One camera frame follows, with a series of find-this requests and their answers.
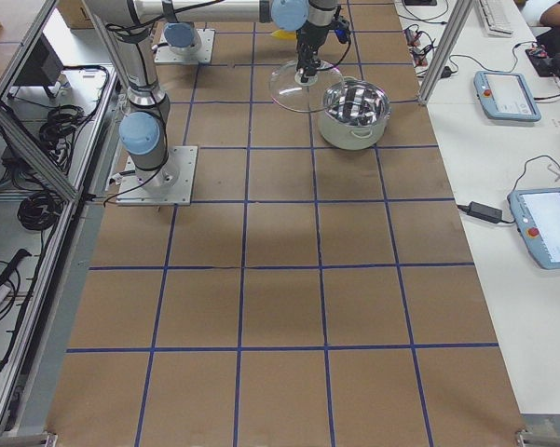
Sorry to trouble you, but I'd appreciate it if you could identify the far teach pendant tablet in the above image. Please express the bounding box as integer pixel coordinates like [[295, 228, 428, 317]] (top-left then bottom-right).
[[473, 71, 541, 123]]

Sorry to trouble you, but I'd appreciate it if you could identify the brown paper table mat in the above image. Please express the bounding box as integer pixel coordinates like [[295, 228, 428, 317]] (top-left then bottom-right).
[[48, 1, 523, 446]]

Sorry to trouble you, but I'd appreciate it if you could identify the black power adapter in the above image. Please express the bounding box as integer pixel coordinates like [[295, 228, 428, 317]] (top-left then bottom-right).
[[467, 201, 502, 224]]

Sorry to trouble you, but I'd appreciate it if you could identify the white keyboard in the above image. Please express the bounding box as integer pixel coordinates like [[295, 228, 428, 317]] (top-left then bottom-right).
[[474, 0, 513, 38]]

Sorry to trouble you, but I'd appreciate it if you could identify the glass pot lid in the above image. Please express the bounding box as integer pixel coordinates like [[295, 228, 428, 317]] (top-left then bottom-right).
[[268, 61, 344, 113]]

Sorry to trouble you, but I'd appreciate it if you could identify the small usb adapter board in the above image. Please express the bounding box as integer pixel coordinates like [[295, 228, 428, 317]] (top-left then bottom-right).
[[403, 26, 421, 47]]

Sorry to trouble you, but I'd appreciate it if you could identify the near teach pendant tablet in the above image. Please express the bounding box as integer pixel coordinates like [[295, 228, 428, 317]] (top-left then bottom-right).
[[508, 187, 560, 270]]

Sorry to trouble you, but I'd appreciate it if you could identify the aluminium frame post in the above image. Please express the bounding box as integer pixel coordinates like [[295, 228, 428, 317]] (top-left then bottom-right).
[[418, 0, 473, 105]]

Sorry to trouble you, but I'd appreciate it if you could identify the yellow corn cob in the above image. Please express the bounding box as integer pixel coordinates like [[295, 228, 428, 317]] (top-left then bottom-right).
[[270, 29, 296, 40]]

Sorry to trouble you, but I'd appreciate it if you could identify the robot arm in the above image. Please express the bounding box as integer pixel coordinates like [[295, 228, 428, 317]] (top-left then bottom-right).
[[87, 1, 351, 191], [163, 22, 201, 51]]

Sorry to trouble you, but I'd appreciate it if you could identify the teach pendant tablet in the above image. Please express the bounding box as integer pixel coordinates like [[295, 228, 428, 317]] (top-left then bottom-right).
[[473, 71, 541, 123], [508, 187, 560, 270]]

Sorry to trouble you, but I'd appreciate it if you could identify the white steel cooking pot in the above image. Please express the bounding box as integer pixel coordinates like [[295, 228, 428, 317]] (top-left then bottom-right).
[[318, 76, 391, 151]]

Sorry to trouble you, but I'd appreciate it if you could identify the black electronics board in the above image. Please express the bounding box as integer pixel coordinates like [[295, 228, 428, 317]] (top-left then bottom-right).
[[525, 44, 552, 66]]

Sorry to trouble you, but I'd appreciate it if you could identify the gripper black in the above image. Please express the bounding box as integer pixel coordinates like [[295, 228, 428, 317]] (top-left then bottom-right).
[[296, 21, 330, 83]]

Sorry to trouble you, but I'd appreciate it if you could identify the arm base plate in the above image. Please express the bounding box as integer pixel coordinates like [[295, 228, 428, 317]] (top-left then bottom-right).
[[155, 29, 215, 65], [115, 146, 198, 206]]

